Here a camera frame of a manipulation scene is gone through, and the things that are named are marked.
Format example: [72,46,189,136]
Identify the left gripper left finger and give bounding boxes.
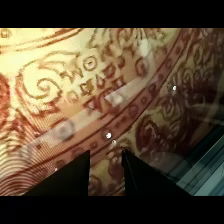
[24,149,91,197]

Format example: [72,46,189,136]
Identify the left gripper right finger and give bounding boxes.
[121,149,191,197]

